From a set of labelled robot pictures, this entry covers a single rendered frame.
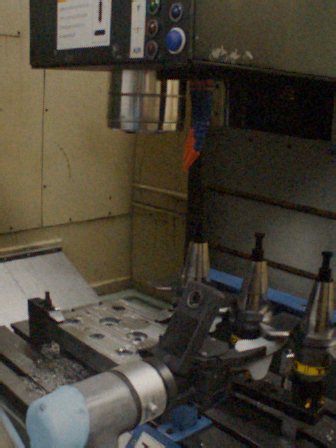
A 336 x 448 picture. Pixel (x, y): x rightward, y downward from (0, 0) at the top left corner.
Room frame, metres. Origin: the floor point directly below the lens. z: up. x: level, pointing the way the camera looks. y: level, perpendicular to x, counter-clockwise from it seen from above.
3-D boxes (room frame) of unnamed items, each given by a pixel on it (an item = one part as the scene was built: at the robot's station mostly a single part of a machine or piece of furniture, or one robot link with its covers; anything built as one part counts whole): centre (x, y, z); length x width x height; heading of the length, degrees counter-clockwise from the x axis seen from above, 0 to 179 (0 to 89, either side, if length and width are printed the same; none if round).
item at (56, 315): (1.18, 0.28, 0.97); 0.13 x 0.03 x 0.15; 44
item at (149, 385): (0.57, 0.03, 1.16); 0.08 x 0.05 x 0.08; 44
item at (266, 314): (0.71, -0.12, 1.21); 0.06 x 0.06 x 0.03
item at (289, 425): (0.93, -0.20, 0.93); 0.26 x 0.05 x 0.06; 49
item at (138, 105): (1.12, 0.06, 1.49); 0.16 x 0.16 x 0.12
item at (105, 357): (1.13, 0.09, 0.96); 0.29 x 0.23 x 0.05; 44
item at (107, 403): (0.51, 0.09, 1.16); 0.11 x 0.08 x 0.09; 134
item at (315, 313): (0.63, -0.20, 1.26); 0.04 x 0.04 x 0.07
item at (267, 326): (0.67, -0.16, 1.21); 0.07 x 0.05 x 0.01; 134
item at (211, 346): (0.62, -0.03, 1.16); 0.12 x 0.08 x 0.09; 134
